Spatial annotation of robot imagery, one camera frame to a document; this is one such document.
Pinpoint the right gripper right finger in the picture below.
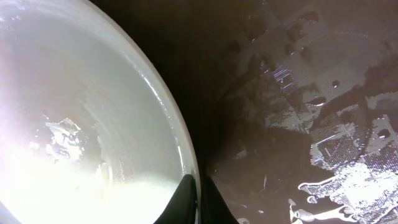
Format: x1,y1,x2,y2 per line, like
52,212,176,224
200,176,239,224

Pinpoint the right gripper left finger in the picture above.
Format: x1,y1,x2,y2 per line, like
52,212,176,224
154,174,197,224

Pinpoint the large brown tray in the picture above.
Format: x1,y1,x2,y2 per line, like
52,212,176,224
96,0,397,223

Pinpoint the pale green plate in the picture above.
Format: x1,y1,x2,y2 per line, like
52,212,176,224
1,1,200,223

